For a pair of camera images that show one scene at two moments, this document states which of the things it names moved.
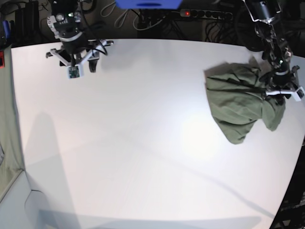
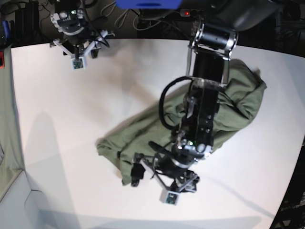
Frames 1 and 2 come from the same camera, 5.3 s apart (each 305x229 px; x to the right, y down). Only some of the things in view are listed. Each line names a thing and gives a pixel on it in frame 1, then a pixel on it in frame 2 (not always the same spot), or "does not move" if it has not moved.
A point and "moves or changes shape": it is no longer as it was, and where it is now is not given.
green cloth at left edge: x=11 y=163 does not move
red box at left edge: x=2 y=63 does not move
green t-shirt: x=238 y=101 moves or changes shape
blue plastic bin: x=148 y=4 does not move
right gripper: x=284 y=83 → x=173 y=179
